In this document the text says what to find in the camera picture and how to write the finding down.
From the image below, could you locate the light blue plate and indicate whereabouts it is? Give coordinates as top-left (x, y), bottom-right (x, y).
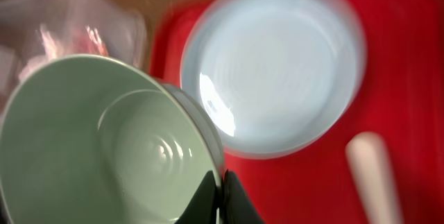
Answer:
top-left (180, 0), bottom-right (366, 159)

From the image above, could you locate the white plastic spoon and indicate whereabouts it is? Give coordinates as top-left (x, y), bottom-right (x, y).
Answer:
top-left (345, 132), bottom-right (404, 224)

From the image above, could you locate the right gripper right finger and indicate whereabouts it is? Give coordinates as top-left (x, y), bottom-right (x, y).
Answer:
top-left (221, 170), bottom-right (265, 224)

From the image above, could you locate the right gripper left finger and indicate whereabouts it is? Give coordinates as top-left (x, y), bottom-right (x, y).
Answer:
top-left (176, 171), bottom-right (219, 224)

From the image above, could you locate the red snack wrapper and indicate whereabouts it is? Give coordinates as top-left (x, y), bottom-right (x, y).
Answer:
top-left (40, 24), bottom-right (109, 60)

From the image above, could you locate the clear plastic bin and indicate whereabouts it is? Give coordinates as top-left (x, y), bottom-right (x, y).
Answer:
top-left (1, 0), bottom-right (146, 94)

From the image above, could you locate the light green bowl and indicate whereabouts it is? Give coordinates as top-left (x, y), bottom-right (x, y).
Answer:
top-left (1, 55), bottom-right (225, 223)

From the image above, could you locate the red serving tray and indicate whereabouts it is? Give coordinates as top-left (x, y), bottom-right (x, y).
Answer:
top-left (148, 0), bottom-right (444, 224)

